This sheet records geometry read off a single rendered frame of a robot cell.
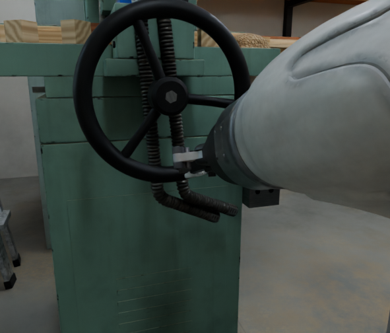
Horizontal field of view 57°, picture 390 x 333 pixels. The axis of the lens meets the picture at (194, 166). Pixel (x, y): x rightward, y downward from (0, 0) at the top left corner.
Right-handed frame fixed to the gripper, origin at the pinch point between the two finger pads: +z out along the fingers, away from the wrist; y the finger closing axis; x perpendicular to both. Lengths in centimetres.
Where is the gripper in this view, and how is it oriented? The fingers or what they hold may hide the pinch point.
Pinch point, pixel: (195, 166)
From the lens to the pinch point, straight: 53.9
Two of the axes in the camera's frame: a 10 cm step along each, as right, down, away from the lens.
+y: -9.6, 0.7, -2.9
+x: 0.9, 9.9, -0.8
